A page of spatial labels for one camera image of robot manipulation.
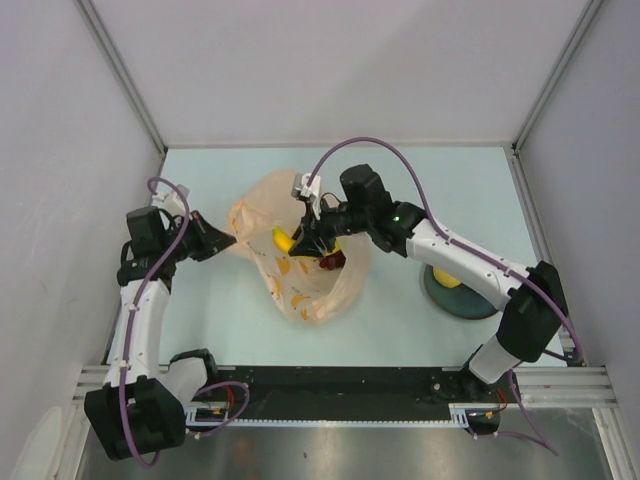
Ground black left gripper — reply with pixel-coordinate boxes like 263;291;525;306
159;210;235;263

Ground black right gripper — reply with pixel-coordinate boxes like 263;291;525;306
290;195;372;259

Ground yellow fake banana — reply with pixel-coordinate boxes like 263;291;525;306
272;227;341;257

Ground dark red fake grapes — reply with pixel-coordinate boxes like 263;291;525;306
319;251;346;271

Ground banana print plastic bag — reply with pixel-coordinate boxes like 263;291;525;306
226;169;372;325

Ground yellow fake lemon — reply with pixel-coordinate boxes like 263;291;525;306
433;267;462;289

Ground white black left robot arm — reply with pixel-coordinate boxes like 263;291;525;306
84;206;236;461

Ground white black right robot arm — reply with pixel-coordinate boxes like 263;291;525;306
288;164;567;401

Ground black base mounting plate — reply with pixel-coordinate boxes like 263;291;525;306
163;357;522;435

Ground teal floral ceramic plate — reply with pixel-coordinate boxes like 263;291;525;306
422;265;498;320

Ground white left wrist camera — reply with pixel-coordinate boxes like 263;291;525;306
152;185;189;216

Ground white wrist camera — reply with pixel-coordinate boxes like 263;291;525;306
291;173;322;219
152;185;189;216

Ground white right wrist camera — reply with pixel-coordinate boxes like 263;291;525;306
291;173;322;219

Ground aluminium left corner post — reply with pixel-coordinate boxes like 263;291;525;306
74;0;168;159

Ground aluminium corner post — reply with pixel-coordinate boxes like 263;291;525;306
74;0;168;159
511;0;607;155

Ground white slotted cable duct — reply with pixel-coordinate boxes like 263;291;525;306
185;405;469;430

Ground aluminium front frame rail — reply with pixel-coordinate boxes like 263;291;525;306
71;365;618;409

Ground aluminium right corner post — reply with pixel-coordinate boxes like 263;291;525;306
511;0;607;155

